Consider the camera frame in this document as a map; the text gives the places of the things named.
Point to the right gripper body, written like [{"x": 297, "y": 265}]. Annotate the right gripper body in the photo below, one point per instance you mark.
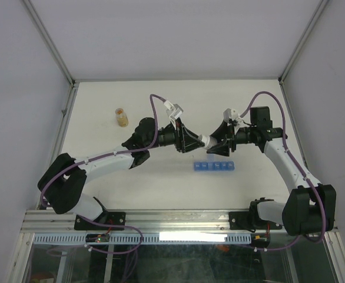
[{"x": 242, "y": 136}]

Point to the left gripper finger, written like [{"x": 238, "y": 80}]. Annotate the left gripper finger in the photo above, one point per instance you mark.
[
  {"x": 186, "y": 135},
  {"x": 189, "y": 145}
]

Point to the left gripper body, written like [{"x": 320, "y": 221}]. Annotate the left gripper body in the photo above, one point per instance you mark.
[{"x": 173, "y": 136}]

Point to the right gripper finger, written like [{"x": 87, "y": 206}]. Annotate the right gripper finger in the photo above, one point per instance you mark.
[
  {"x": 223, "y": 148},
  {"x": 220, "y": 133}
]

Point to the white cap pill bottle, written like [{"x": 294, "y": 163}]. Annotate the white cap pill bottle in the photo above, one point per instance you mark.
[{"x": 208, "y": 141}]

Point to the blue weekly pill organizer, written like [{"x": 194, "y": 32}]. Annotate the blue weekly pill organizer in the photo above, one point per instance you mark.
[{"x": 214, "y": 163}]

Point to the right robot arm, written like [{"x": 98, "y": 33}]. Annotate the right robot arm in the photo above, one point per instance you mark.
[{"x": 310, "y": 207}]

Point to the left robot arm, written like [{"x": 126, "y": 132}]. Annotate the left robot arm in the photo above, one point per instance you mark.
[{"x": 62, "y": 184}]

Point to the amber pill bottle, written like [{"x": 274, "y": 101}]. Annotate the amber pill bottle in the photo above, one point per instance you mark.
[{"x": 121, "y": 117}]

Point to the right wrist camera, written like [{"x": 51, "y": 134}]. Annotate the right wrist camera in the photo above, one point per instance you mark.
[{"x": 231, "y": 116}]

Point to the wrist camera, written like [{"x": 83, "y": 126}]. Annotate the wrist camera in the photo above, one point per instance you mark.
[
  {"x": 173, "y": 111},
  {"x": 231, "y": 116}
]

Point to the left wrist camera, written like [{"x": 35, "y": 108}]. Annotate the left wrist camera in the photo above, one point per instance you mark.
[{"x": 173, "y": 111}]

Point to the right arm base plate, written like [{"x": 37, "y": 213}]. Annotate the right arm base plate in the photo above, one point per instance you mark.
[{"x": 249, "y": 220}]

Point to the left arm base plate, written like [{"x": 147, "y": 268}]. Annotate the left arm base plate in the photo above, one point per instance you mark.
[{"x": 115, "y": 221}]

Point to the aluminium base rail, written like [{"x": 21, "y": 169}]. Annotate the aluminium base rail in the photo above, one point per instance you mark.
[{"x": 148, "y": 221}]

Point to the white slotted cable duct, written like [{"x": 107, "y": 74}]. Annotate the white slotted cable duct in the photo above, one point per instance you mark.
[{"x": 163, "y": 238}]

